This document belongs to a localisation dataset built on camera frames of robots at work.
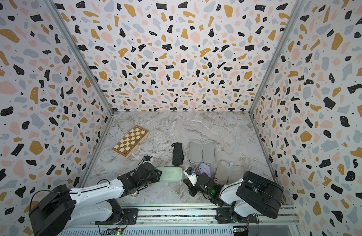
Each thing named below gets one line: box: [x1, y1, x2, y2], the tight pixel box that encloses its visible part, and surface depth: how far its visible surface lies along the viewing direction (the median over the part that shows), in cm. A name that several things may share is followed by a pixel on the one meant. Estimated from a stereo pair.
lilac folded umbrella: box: [198, 162, 213, 179], surface depth 89 cm
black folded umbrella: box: [171, 141, 184, 166], surface depth 97 cm
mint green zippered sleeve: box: [154, 166, 184, 182], surface depth 86 cm
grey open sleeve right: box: [214, 160, 244, 185], surface depth 89 cm
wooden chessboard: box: [111, 124, 150, 159], surface depth 102 cm
